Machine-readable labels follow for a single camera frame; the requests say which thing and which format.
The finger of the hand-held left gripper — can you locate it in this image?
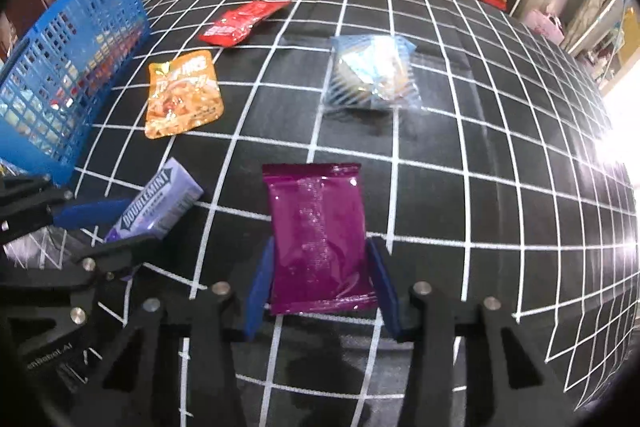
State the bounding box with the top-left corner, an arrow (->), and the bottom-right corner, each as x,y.
0,229 -> 168,323
0,174 -> 133,248

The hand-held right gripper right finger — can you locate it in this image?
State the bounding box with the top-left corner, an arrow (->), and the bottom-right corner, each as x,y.
365,234 -> 571,427

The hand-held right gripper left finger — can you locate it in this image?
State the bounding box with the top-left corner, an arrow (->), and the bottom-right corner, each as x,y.
70,234 -> 276,427

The purple gum box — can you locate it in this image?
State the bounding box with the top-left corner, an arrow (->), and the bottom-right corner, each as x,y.
103,157 -> 205,244

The purple snack packet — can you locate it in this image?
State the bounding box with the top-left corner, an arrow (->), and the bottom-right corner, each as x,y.
261,163 -> 379,315

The blue plastic basket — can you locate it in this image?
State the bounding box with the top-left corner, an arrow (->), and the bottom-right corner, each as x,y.
0,0 -> 153,186

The orange snack packet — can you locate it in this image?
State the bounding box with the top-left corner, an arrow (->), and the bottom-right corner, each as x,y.
145,49 -> 225,140

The blue striped clear packet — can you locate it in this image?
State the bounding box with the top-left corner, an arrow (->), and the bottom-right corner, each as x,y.
321,34 -> 423,112

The red snack packet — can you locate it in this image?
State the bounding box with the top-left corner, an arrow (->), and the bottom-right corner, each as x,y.
198,0 -> 292,48

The pink tote bag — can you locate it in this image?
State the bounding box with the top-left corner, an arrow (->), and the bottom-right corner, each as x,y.
522,9 -> 565,45

